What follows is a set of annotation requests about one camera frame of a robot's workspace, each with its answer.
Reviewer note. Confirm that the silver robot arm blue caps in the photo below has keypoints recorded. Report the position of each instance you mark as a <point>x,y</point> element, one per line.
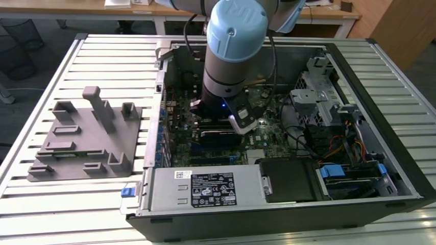
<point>231,38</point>

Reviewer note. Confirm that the black RAM slot bank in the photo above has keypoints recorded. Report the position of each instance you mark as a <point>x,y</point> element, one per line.
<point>211,125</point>

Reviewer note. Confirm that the black graphics card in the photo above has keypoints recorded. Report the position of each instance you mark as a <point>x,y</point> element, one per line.
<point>218,140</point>

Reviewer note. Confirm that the green motherboard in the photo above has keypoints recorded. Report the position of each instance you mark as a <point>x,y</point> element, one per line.
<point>268,135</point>

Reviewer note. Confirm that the black expansion slot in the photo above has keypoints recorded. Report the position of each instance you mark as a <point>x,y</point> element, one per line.
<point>211,161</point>

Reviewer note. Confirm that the silver chipset heatsink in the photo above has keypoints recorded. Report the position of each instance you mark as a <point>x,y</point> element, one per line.
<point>256,156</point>

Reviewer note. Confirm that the silver metal disk bay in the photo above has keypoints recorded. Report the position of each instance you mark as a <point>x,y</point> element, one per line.
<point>308,100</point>

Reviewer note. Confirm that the black plastic shroud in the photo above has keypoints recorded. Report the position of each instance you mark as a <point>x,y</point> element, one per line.
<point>290,180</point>

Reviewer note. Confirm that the silver power supply unit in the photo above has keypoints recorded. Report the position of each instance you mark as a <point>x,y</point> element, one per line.
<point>163,196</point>

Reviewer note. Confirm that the grey parts rack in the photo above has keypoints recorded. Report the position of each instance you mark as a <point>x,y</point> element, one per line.
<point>92,145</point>

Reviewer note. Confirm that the blue case latch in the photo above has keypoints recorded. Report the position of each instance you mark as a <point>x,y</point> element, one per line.
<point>127,193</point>

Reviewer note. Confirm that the blue disk carrier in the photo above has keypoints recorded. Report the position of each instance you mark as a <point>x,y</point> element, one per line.
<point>332,173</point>

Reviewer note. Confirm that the black open PC case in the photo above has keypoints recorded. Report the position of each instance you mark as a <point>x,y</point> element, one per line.
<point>238,227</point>

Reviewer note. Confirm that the small white box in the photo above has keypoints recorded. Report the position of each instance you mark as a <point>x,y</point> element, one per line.
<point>142,2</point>

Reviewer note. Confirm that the small blue clip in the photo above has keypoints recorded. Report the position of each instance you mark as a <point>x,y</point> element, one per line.
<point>382,170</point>

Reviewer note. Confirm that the small dark box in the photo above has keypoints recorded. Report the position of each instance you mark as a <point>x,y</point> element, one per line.
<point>347,6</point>

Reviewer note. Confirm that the brown wooden cabinet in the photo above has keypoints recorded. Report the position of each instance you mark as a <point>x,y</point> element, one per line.
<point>402,30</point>

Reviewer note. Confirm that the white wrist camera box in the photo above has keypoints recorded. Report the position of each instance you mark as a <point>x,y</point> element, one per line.
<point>243,122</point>

